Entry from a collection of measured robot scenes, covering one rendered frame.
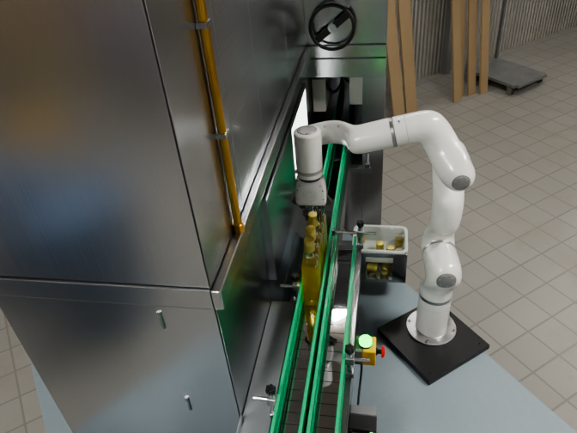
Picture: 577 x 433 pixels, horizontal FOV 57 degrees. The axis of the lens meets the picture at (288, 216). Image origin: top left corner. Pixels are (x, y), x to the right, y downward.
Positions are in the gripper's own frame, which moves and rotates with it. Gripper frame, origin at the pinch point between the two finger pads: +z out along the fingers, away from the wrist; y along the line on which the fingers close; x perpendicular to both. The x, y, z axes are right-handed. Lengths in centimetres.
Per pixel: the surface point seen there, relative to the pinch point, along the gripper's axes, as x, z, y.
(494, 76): 416, 125, 134
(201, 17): -38, -77, -13
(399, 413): -34, 60, 31
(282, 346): -33.0, 29.7, -7.6
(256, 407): -56, 30, -11
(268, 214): -12.6, -8.7, -12.0
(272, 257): -12.7, 9.2, -12.4
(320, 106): 114, 15, -11
